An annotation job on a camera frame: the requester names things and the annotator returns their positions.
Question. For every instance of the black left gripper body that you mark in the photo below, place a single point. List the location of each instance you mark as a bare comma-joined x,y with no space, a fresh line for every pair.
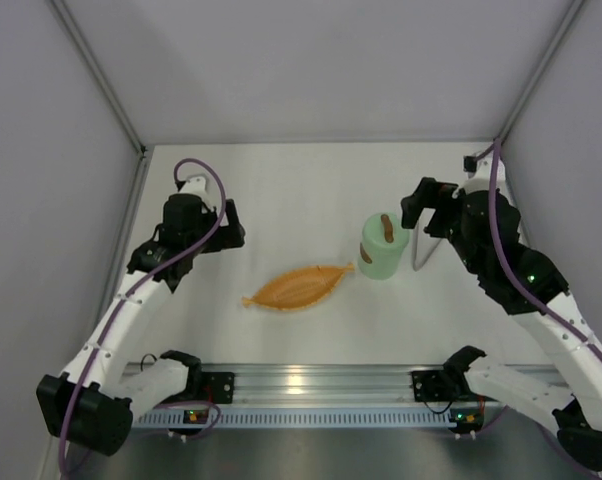
229,232

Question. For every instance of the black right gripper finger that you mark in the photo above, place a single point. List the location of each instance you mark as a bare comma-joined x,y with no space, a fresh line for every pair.
427,195
445,219

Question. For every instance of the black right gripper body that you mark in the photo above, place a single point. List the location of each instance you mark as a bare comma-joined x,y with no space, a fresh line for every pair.
432,211

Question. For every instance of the metal serving tongs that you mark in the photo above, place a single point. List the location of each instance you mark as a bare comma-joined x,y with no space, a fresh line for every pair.
420,257

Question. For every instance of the green lid with wooden handle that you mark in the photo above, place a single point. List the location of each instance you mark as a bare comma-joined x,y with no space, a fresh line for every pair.
374,233

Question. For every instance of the green cylindrical lunch container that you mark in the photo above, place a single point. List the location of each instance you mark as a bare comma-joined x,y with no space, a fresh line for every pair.
379,260

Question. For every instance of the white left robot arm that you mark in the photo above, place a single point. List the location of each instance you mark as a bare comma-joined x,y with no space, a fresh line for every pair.
90,403

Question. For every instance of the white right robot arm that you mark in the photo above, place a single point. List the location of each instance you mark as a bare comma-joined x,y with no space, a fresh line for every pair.
538,298

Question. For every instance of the boat-shaped woven bamboo basket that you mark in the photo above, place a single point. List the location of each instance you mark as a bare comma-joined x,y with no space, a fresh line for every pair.
299,289

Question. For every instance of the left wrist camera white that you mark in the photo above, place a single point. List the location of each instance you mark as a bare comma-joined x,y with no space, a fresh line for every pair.
197,185

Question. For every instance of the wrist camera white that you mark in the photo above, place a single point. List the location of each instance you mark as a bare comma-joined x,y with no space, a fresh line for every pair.
480,179
197,185

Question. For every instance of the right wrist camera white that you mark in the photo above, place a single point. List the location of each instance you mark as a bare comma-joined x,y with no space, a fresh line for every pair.
480,179

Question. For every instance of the aluminium mounting rail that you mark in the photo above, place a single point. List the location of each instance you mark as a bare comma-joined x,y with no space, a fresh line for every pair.
297,385

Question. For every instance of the slotted grey cable duct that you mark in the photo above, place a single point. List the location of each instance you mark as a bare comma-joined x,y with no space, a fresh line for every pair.
288,418

